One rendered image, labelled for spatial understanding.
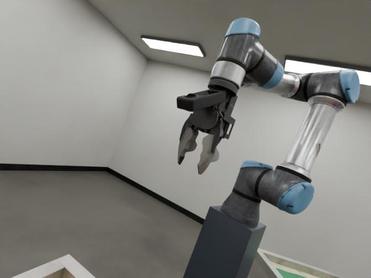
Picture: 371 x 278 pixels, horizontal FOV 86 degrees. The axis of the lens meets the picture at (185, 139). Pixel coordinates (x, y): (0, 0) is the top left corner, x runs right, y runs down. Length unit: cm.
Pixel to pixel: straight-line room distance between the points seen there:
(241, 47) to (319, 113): 43
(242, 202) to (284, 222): 325
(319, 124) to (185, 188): 367
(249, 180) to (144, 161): 408
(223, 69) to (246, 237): 56
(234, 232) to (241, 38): 62
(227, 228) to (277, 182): 25
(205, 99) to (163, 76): 465
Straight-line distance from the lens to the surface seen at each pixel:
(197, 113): 47
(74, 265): 70
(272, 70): 57
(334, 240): 418
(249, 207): 82
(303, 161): 77
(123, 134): 522
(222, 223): 82
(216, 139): 43
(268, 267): 120
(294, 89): 89
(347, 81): 85
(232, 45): 50
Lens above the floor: 141
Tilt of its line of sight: 1 degrees up
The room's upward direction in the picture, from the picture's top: 21 degrees clockwise
